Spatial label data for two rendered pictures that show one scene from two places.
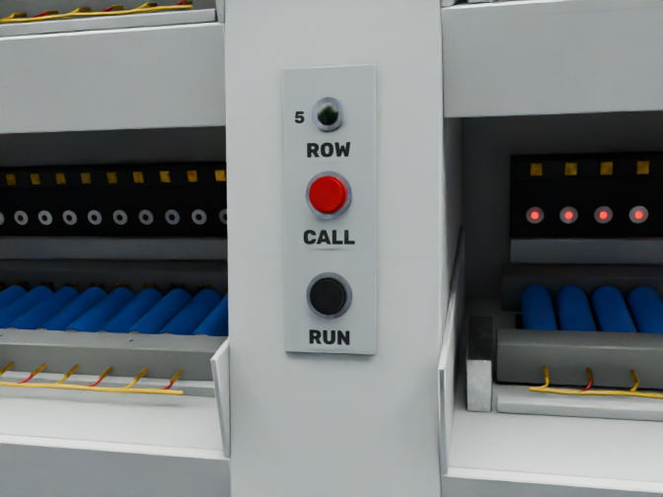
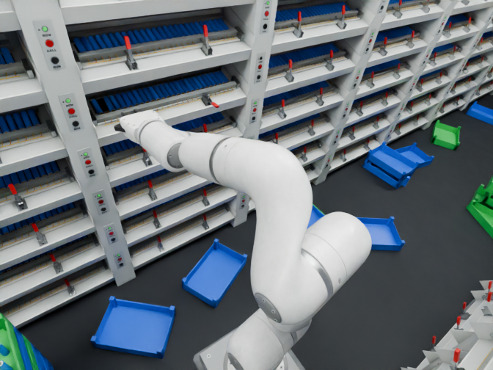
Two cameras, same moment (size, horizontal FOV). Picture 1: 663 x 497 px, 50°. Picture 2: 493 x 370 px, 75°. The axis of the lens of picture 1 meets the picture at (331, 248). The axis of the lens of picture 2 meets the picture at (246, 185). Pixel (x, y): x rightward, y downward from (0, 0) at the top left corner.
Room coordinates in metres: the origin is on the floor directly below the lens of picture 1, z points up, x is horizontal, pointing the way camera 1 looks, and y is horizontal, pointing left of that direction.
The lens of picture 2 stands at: (-0.43, 1.00, 1.53)
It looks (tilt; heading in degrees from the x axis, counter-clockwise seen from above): 44 degrees down; 306
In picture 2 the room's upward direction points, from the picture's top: 7 degrees clockwise
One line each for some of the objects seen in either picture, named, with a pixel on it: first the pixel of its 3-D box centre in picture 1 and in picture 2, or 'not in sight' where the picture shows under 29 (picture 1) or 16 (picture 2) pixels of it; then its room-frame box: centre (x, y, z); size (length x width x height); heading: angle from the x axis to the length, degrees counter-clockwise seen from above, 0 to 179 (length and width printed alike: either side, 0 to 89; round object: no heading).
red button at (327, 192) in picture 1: (329, 194); not in sight; (0.30, 0.00, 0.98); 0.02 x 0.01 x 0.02; 77
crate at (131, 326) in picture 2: not in sight; (136, 326); (0.23, 0.79, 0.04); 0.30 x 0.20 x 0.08; 34
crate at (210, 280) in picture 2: not in sight; (215, 271); (0.17, 0.35, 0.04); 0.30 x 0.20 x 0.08; 101
